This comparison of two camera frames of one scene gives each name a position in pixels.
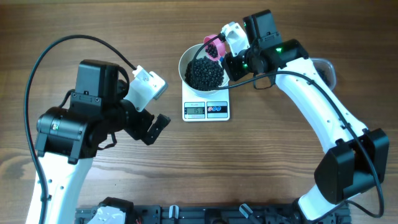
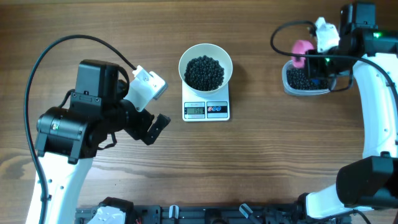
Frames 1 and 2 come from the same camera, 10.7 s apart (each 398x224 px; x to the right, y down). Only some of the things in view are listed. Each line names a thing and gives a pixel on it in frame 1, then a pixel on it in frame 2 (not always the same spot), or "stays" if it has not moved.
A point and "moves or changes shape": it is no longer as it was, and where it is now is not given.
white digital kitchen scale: (200, 107) stays
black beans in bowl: (204, 73) stays
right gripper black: (229, 62) -> (314, 71)
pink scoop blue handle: (221, 47) moves or changes shape
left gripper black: (138, 131) stays
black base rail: (201, 214) stays
